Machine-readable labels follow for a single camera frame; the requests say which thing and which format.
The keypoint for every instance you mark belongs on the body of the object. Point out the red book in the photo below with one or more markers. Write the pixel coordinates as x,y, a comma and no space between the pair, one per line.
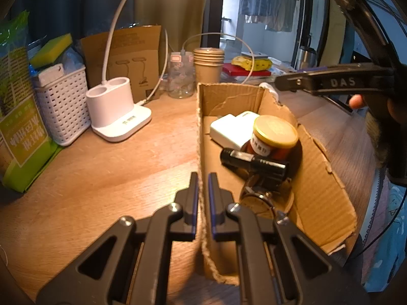
235,69

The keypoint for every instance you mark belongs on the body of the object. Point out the steel thermos cup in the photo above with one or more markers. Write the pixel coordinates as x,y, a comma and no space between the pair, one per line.
307,58

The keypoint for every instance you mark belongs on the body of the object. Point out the white box in basket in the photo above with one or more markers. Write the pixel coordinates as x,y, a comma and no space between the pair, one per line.
51,73

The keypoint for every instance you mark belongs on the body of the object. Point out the white plastic basket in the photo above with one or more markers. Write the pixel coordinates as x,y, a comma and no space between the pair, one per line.
63,108

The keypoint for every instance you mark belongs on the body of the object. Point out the window curtain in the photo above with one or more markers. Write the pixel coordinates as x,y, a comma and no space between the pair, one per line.
178,6

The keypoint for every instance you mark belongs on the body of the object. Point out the grey pencil case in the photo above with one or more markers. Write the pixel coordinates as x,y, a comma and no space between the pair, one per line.
254,54

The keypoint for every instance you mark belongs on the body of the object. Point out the person's right hand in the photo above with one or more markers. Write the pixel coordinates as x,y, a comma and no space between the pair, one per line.
356,101

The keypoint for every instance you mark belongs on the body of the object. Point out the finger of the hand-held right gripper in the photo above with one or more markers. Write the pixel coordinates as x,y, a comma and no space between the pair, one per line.
305,78
365,22

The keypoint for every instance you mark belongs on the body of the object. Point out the black car key with keys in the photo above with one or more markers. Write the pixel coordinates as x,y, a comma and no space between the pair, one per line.
254,163

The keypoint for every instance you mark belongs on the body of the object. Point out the yellow and green sponge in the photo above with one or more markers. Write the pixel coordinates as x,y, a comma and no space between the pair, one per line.
52,49

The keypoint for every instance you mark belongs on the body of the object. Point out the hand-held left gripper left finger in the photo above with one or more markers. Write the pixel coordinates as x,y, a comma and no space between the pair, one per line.
191,203

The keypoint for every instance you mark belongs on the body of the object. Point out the blue printed blanket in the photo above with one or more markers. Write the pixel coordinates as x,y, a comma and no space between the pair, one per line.
391,228

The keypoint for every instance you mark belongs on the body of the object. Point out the stack of brown paper cups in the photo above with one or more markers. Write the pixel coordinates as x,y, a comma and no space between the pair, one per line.
206,70

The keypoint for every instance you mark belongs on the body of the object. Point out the flat cardboard lamp packaging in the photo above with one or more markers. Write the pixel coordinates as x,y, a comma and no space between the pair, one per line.
127,54

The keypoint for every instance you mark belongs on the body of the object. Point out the glass jar with gold lid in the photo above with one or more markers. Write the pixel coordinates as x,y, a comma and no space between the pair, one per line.
275,130

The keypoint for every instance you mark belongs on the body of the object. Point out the clear glass jar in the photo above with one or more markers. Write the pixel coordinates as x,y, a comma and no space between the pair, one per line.
181,79

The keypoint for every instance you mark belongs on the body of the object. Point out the white power adapter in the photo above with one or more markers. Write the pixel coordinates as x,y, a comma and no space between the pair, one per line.
224,130
248,117

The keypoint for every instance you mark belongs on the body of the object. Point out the hanging clothes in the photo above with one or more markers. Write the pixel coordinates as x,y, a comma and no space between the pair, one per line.
270,3

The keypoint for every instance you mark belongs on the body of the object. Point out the person's right forearm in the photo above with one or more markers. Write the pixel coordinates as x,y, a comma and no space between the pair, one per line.
381,139

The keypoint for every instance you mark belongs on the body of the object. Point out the green printed packet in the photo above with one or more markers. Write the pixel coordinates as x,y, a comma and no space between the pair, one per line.
22,133

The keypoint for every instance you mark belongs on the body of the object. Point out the white desk lamp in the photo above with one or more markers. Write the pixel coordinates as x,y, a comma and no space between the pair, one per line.
117,114

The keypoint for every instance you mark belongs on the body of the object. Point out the cardboard box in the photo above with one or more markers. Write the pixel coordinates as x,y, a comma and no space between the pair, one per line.
318,181

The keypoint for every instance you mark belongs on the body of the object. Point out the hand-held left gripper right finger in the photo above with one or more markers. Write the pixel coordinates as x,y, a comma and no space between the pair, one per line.
214,209

